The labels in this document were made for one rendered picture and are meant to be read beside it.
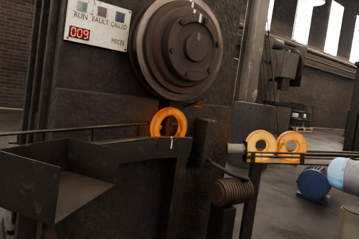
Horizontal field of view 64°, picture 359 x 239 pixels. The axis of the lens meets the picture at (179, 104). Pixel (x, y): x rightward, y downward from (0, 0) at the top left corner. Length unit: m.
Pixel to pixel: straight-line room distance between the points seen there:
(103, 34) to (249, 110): 2.91
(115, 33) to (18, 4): 6.08
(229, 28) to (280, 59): 7.50
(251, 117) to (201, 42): 2.75
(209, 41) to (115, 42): 0.40
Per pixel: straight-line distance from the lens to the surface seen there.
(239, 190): 1.44
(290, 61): 9.33
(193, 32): 1.22
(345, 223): 1.49
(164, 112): 1.26
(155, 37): 1.17
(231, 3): 1.72
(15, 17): 7.24
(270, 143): 1.52
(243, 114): 3.93
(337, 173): 0.74
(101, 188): 0.92
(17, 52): 7.18
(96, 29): 1.25
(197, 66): 1.24
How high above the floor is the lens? 0.93
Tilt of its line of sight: 3 degrees down
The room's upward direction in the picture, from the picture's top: 8 degrees clockwise
